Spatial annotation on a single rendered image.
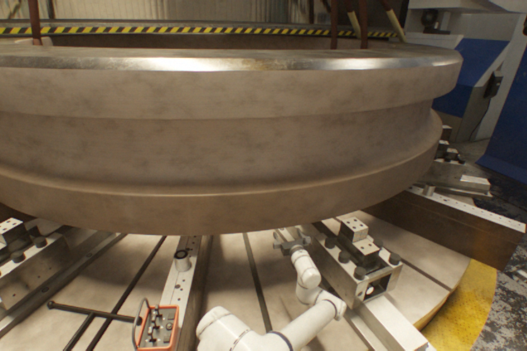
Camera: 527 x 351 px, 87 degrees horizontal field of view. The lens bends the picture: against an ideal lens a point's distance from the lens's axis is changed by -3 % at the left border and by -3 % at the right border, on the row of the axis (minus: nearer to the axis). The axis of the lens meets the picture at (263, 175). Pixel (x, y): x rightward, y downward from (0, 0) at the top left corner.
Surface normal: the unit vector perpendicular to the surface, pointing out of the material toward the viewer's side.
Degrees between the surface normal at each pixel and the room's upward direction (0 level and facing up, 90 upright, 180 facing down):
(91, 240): 72
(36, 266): 90
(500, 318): 0
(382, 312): 0
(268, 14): 90
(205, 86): 90
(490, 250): 90
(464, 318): 0
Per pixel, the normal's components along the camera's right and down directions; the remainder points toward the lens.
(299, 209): 0.29, 0.45
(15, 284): 0.94, 0.18
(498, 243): -0.68, 0.32
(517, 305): 0.02, -0.88
